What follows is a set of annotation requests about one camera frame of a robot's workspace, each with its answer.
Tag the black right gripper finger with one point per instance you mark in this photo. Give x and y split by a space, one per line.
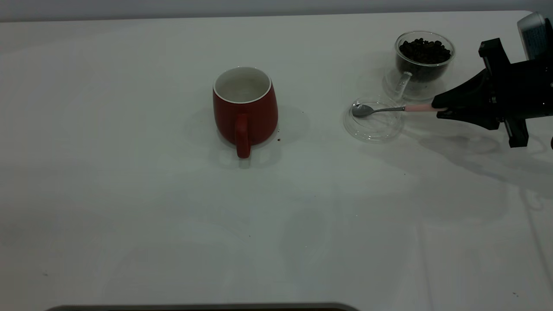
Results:
471 93
479 118

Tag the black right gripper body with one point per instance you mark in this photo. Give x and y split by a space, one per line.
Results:
522 88

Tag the red ceramic cup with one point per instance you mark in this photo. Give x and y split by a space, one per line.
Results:
255 121

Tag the dark coffee beans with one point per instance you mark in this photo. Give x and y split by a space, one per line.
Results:
424 52

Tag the clear glass saucer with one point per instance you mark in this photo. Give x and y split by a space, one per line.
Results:
373 129

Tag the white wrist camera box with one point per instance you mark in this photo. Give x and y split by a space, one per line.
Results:
533 36

